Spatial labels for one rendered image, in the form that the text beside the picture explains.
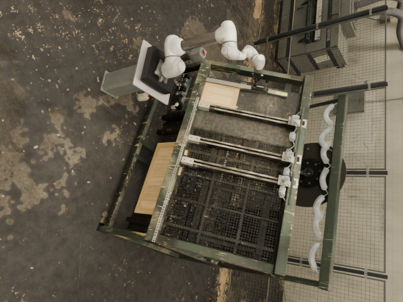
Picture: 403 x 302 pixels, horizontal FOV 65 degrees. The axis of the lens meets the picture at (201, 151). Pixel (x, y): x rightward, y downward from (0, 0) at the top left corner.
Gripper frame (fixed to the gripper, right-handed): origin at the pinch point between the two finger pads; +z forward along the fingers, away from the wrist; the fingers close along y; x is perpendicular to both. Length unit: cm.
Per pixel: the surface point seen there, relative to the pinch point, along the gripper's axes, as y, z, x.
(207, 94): 51, 14, 20
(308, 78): -57, 7, -23
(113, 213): 120, 48, 171
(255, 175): -20, 10, 106
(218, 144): 24, 13, 79
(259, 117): -12.3, 9.1, 38.8
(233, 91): 22.7, 14.5, 8.2
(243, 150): -3, 9, 82
